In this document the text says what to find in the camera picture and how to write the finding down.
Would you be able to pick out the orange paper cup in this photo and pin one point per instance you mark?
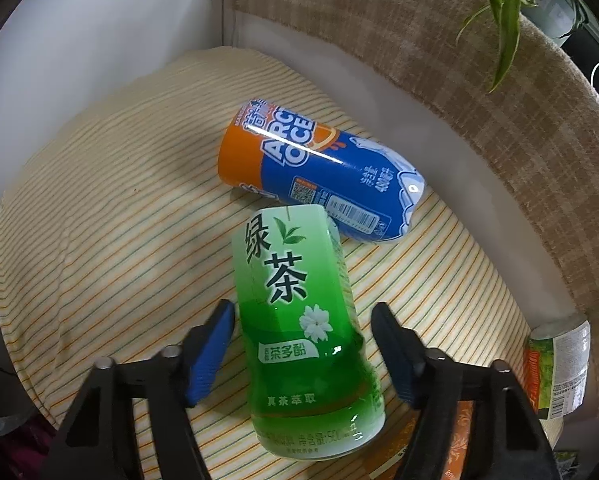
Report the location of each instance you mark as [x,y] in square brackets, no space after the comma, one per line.
[421,445]

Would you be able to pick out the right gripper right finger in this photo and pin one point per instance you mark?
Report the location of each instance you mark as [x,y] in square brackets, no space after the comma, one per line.
[507,440]

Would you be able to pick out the green tea cup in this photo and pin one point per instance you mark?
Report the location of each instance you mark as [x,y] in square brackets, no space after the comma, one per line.
[313,393]

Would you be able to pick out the spider plant in pot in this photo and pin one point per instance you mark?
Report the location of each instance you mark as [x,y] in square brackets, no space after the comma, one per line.
[507,18]

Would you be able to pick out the plaid bench cushion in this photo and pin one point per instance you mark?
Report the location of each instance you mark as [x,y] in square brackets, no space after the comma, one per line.
[538,131]

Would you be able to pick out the green white label cup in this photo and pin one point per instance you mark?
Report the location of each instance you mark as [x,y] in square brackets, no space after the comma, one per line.
[556,364]

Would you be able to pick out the striped table cloth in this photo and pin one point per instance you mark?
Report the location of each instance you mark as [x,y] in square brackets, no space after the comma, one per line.
[115,239]

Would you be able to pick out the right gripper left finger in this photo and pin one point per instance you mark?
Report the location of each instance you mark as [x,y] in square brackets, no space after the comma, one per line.
[97,438]

